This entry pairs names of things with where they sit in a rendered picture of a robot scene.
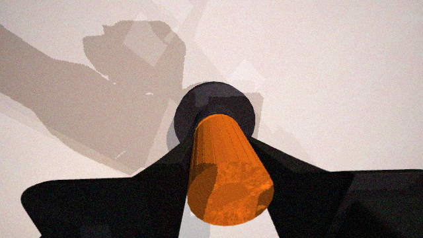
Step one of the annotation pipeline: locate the orange knob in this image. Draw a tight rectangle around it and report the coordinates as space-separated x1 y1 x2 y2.
187 114 274 227

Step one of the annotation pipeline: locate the black round pedestal with silver d-shaped shaft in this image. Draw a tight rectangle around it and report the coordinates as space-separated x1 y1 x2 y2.
174 81 255 143

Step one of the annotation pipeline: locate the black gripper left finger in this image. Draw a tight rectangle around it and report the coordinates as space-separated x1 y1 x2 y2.
20 136 194 238

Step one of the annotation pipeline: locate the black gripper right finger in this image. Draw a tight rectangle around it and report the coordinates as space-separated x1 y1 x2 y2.
246 136 423 238

